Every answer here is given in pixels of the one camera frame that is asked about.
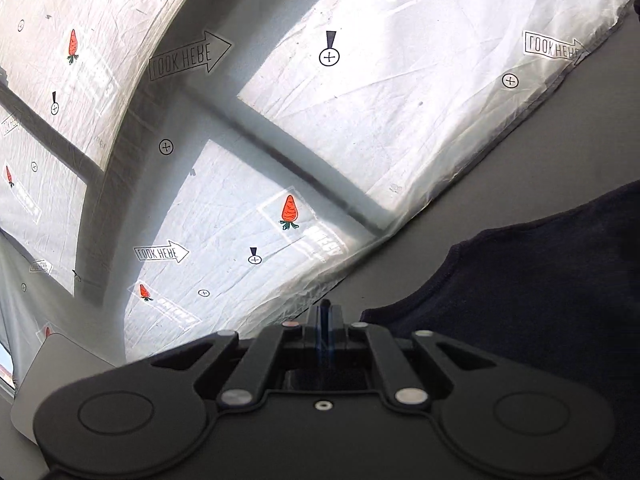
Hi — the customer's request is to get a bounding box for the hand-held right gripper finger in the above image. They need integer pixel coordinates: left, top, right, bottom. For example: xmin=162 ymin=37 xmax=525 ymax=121
xmin=150 ymin=301 xmax=325 ymax=408
xmin=325 ymin=301 xmax=493 ymax=407

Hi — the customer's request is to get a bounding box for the navy knit garment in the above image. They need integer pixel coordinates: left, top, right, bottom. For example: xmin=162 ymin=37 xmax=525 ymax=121
xmin=360 ymin=180 xmax=640 ymax=480

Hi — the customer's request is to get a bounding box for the printed translucent plastic sheet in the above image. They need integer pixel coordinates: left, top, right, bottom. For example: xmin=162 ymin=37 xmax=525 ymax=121
xmin=0 ymin=0 xmax=638 ymax=401

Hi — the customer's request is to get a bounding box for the grey flat panel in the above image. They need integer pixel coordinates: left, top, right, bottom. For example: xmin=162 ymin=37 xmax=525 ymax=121
xmin=10 ymin=332 xmax=117 ymax=445

